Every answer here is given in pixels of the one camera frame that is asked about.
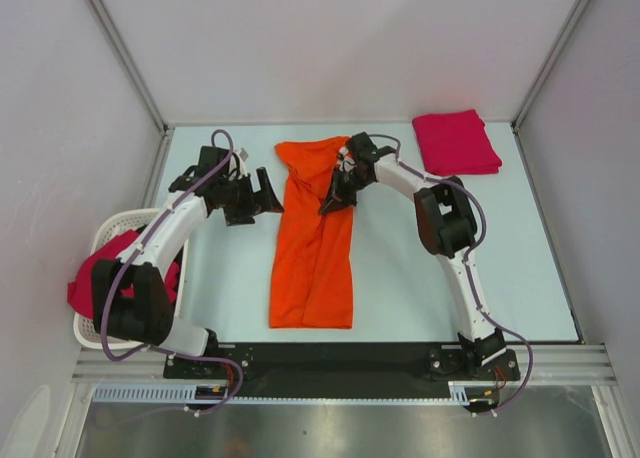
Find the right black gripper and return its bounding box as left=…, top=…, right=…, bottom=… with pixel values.
left=319, top=167, right=373, bottom=217

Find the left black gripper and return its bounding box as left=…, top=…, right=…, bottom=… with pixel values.
left=219, top=168, right=283, bottom=226

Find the orange t shirt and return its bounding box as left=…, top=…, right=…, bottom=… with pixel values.
left=269, top=136, right=354, bottom=329

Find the magenta t shirt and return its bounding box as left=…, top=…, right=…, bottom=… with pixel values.
left=67, top=228, right=183, bottom=320
left=412, top=109, right=503, bottom=177

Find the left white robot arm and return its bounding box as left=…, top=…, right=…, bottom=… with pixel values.
left=91, top=146, right=284, bottom=378

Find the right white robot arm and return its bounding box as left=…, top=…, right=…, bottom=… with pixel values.
left=319, top=133, right=506, bottom=379

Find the white plastic laundry basket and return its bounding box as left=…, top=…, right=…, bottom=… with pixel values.
left=72, top=208, right=189, bottom=350

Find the magenta t shirt in basket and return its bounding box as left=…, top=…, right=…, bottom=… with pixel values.
left=67, top=228, right=183, bottom=320

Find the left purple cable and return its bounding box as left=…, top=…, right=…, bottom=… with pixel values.
left=94, top=128, right=246, bottom=424

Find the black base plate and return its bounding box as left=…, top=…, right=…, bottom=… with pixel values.
left=163, top=340, right=521, bottom=399

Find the grey slotted cable duct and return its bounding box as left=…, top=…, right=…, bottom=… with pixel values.
left=93, top=382, right=490, bottom=406

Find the aluminium frame rail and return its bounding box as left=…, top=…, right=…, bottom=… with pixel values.
left=72, top=344, right=616, bottom=386

